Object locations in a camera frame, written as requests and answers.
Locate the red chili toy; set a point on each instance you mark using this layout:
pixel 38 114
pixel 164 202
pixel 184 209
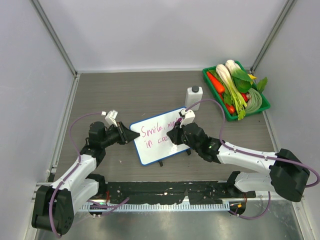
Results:
pixel 230 108

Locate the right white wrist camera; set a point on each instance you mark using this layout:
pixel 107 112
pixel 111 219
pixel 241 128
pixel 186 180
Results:
pixel 187 116

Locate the whiteboard wire stand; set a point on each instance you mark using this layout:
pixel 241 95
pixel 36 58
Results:
pixel 188 152

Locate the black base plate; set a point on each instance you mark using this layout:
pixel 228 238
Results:
pixel 173 192

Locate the bok choy toy front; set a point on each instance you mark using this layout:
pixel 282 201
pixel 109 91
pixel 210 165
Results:
pixel 225 76

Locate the white slotted cable duct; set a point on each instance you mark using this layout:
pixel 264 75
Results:
pixel 183 207

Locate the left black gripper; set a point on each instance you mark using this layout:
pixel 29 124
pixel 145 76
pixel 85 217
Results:
pixel 121 131

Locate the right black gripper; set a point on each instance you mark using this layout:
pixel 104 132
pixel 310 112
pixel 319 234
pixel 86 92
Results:
pixel 174 134

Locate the orange toy carrot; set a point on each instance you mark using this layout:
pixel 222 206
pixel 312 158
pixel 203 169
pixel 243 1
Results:
pixel 216 84

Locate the blue framed whiteboard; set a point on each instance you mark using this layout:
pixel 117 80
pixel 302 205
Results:
pixel 153 144

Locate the bok choy toy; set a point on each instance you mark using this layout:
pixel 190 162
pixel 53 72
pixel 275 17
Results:
pixel 225 76
pixel 236 72

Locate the green plastic tray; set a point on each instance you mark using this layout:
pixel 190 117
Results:
pixel 243 88

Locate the white plastic bottle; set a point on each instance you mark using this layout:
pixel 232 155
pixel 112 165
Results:
pixel 193 95

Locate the bok choy toy rear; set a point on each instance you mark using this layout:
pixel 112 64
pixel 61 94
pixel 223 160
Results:
pixel 236 72

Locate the green celery toy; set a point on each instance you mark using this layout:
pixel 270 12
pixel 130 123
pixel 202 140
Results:
pixel 232 96

